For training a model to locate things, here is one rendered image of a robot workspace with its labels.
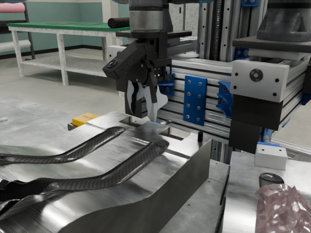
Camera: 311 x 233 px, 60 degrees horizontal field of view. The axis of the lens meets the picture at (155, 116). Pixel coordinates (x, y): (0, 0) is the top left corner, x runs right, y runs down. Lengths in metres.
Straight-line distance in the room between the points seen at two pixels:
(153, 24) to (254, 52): 0.35
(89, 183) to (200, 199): 0.21
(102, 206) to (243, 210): 0.17
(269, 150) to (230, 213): 0.21
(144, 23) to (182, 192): 0.36
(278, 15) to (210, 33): 0.30
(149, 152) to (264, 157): 0.21
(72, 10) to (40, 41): 1.41
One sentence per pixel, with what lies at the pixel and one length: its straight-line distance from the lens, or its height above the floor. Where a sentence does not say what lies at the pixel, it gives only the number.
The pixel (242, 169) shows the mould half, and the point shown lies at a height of 0.86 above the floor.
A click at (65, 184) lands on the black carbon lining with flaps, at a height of 0.91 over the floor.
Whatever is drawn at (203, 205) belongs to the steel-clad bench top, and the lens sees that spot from 0.51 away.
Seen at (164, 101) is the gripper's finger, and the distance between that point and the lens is 0.66.
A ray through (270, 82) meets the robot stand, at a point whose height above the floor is 0.95.
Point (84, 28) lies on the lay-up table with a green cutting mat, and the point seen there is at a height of 0.88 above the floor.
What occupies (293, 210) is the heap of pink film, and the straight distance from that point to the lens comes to 0.34.
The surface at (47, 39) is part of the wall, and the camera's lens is 8.18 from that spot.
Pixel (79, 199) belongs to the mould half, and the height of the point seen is 0.93.
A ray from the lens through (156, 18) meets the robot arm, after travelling 0.62.
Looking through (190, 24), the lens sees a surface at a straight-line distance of 6.13.
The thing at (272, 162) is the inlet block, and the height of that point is 0.87.
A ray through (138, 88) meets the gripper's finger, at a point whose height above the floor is 0.94.
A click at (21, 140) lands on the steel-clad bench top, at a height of 0.80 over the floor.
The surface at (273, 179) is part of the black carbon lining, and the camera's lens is 0.51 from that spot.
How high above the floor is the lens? 1.12
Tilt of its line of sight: 22 degrees down
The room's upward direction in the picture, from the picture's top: straight up
